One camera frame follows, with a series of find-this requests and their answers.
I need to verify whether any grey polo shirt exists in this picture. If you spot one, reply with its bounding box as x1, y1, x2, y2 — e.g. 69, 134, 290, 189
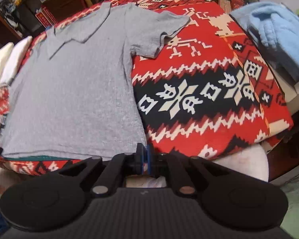
0, 2, 190, 159

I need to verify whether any folded cream towel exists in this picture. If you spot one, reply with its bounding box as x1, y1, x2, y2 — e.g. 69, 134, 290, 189
0, 42, 15, 84

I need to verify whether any green cutting mat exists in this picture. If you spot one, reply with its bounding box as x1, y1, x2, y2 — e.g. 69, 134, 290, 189
3, 155, 58, 161

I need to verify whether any dark wooden drawer cabinet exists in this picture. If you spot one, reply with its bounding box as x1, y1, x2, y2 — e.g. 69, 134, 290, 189
42, 0, 86, 23

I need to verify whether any red patterned christmas tablecloth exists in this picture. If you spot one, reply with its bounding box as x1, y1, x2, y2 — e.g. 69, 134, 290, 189
0, 0, 295, 176

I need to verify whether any folded white towel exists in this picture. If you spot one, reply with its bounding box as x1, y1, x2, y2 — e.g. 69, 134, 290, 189
0, 36, 32, 85

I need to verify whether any light blue fleece blanket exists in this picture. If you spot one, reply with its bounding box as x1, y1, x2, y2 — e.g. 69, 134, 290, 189
230, 1, 299, 81

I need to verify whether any white pink stool cushion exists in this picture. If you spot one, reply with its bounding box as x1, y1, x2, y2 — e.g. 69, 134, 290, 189
213, 144, 269, 182

